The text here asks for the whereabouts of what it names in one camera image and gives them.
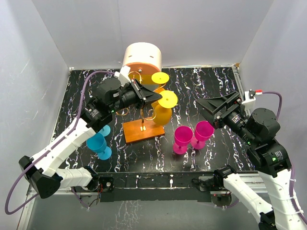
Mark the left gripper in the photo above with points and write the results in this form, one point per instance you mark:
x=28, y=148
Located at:
x=143, y=95

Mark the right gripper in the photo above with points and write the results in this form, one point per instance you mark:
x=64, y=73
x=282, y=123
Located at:
x=211, y=106

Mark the orange wine glass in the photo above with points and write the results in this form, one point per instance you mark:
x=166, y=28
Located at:
x=163, y=108
x=161, y=79

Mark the orange wine glass front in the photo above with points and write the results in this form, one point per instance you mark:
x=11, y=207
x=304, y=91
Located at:
x=163, y=108

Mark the magenta wine glass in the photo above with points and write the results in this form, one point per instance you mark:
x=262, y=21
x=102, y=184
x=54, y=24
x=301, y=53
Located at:
x=203, y=131
x=182, y=136

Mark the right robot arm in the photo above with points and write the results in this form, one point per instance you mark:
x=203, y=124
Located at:
x=269, y=157

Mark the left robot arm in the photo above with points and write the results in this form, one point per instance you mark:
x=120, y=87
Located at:
x=43, y=169

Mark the wooden rack base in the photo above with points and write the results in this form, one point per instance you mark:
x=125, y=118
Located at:
x=135, y=131

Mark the blue wine glass rear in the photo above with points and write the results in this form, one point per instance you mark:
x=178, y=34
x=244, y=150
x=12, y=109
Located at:
x=105, y=131

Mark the blue wine glass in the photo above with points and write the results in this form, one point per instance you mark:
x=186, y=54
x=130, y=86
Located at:
x=105, y=131
x=98, y=145

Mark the blue wine glass front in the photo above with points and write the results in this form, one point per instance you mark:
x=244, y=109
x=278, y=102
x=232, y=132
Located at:
x=98, y=145

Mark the pink yellow cylinder box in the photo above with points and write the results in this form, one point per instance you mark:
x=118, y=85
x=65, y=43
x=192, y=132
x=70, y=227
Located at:
x=144, y=59

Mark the black marble mat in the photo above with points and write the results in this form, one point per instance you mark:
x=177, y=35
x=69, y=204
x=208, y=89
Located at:
x=156, y=154

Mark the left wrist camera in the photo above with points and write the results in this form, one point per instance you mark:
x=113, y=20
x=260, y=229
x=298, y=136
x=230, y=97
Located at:
x=123, y=75

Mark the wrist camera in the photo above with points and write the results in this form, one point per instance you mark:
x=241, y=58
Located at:
x=250, y=98
x=123, y=75

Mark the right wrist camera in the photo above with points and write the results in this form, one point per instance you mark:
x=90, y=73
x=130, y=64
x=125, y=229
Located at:
x=250, y=98

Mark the aluminium frame rail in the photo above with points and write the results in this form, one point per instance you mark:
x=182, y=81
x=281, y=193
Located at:
x=156, y=186

